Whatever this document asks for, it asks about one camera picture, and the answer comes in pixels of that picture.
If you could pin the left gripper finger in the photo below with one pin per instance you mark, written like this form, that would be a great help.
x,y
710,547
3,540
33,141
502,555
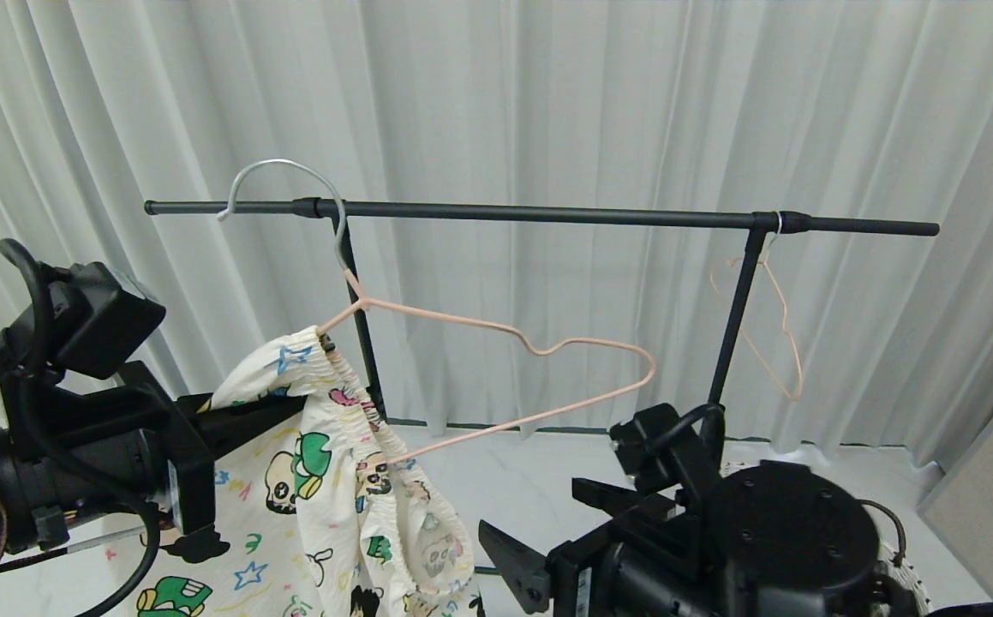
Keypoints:
x,y
230,424

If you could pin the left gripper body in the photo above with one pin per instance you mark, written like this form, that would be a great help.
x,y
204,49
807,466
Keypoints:
x,y
102,471

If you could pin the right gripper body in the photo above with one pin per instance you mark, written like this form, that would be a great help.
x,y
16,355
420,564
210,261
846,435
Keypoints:
x,y
633,574

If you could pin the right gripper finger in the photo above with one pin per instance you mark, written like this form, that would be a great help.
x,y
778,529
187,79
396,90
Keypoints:
x,y
517,570
625,504

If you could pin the cream printed garment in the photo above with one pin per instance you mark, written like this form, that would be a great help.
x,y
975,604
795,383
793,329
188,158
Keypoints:
x,y
308,531

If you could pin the pink clothes hanger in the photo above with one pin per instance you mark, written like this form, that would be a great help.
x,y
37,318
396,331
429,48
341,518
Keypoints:
x,y
462,319
786,321

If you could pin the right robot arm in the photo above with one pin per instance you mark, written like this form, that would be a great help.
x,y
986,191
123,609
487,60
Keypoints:
x,y
787,531

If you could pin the white laundry basket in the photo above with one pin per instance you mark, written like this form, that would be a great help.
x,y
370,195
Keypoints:
x,y
899,591

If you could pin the black clothes rack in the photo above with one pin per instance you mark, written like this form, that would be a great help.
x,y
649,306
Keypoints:
x,y
547,216

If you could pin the white curtain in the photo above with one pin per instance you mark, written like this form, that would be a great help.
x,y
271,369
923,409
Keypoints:
x,y
590,86

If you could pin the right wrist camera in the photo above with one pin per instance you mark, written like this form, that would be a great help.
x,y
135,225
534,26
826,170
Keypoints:
x,y
659,454

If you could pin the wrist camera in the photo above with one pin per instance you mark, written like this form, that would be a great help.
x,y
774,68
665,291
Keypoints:
x,y
110,317
659,454

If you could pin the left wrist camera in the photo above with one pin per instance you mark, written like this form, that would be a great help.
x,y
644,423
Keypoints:
x,y
110,317

